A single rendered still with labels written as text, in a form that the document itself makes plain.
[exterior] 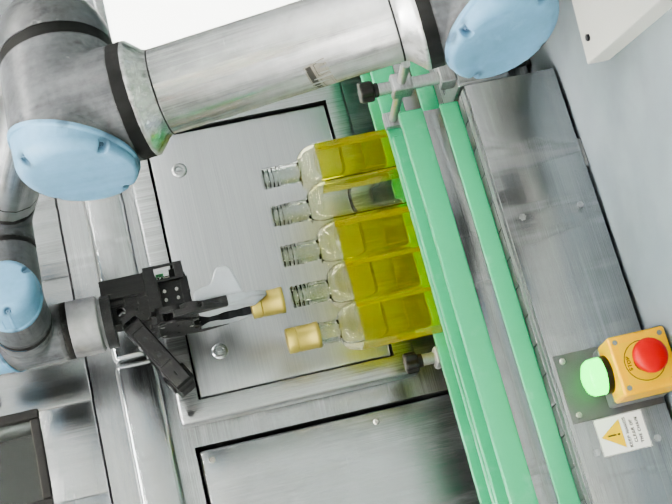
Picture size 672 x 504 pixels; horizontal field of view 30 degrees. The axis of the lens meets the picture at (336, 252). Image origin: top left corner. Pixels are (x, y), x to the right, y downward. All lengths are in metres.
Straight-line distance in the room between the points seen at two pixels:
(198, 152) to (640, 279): 0.70
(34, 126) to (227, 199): 0.69
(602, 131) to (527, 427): 0.37
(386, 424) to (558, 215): 0.42
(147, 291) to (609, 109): 0.62
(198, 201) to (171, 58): 0.67
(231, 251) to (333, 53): 0.68
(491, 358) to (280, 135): 0.55
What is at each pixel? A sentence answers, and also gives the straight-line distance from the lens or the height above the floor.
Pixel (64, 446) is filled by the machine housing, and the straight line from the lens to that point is 1.81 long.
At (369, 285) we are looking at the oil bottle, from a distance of 1.64.
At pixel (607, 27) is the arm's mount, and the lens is 1.41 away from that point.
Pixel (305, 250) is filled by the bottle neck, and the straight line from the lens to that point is 1.67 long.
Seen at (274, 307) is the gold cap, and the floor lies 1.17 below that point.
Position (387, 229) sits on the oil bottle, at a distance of 1.67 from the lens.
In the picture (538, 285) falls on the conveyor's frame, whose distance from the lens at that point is 1.54.
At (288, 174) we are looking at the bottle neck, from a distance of 1.71.
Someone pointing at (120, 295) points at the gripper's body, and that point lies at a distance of 1.66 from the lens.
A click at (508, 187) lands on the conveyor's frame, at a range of 1.58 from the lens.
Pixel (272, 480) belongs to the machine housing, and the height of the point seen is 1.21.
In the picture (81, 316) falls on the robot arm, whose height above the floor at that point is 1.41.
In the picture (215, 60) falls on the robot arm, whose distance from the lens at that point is 1.19.
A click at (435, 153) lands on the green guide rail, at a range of 1.60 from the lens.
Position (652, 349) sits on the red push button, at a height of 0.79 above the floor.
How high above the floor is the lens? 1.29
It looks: 7 degrees down
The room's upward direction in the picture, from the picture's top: 102 degrees counter-clockwise
